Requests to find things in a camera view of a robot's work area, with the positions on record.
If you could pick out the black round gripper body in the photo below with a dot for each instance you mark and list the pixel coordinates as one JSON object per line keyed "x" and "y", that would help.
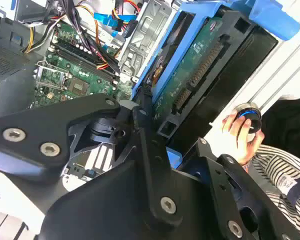
{"x": 102, "y": 212}

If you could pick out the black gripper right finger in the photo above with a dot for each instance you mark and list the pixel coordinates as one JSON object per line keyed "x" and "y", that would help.
{"x": 222, "y": 175}

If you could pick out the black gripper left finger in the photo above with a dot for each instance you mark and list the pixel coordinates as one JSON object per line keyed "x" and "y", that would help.
{"x": 40, "y": 125}

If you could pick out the hard disk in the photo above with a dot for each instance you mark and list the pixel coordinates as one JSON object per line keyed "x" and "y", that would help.
{"x": 190, "y": 67}

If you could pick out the person's hand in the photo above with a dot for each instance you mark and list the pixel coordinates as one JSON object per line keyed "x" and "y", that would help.
{"x": 242, "y": 147}

